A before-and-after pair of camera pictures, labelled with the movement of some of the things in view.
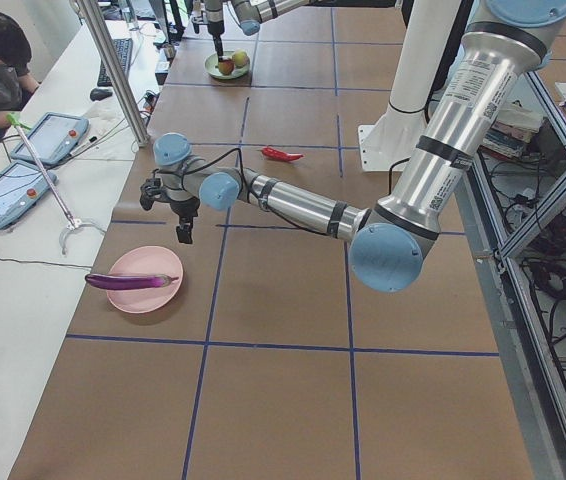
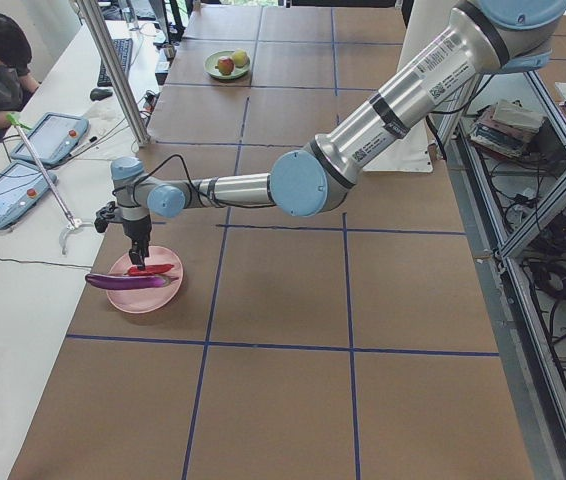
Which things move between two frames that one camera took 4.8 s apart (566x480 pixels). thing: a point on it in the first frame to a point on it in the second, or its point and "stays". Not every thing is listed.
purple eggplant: [109, 282] stays
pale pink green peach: [241, 59] stays
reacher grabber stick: [74, 224] stays
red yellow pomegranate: [226, 67] stays
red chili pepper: [277, 155] to [148, 270]
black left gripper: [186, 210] to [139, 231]
